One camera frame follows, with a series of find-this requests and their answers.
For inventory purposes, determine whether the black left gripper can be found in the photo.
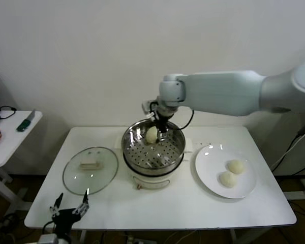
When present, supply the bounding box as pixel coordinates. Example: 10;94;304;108
50;189;89;236

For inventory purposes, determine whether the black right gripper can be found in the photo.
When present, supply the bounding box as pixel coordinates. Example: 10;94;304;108
154;111;168;143

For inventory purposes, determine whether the white steamed baozi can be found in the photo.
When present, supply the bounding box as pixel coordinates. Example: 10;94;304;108
145;126;159;145
218;171;238;189
226;159;246;175

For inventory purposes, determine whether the glass lid with white handle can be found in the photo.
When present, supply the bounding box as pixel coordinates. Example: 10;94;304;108
63;146;119;196

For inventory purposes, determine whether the perforated steel steamer basket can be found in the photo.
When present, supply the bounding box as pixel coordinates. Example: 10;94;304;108
113;117;194;176

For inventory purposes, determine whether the white table leg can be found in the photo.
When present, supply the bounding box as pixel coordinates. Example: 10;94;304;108
77;230;88;244
228;228;238;244

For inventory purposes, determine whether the white electric cooker base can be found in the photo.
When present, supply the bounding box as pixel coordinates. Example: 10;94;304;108
114;139;193;191

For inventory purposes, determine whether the white round plate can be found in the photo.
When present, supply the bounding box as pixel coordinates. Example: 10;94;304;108
195;144;258;199

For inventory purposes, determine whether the white side table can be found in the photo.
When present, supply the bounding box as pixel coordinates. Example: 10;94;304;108
0;110;44;217

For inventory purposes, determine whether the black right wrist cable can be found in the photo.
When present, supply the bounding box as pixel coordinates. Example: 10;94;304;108
167;109;195;131

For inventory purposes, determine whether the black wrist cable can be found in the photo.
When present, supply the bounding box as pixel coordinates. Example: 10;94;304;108
42;220;57;238
167;109;195;131

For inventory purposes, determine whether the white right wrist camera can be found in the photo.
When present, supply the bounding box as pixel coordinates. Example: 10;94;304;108
141;100;158;115

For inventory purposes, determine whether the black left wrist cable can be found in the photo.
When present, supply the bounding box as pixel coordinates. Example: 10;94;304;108
42;220;57;238

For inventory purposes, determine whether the floor cable bundle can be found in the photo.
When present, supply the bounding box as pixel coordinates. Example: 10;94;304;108
0;212;21;239

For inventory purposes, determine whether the green handled knife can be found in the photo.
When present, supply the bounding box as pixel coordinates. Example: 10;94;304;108
16;109;36;133

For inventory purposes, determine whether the black laptop cable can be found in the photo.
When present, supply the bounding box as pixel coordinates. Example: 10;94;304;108
0;106;17;120

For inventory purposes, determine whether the black plug with cable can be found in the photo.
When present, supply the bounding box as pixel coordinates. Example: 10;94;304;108
270;121;305;176

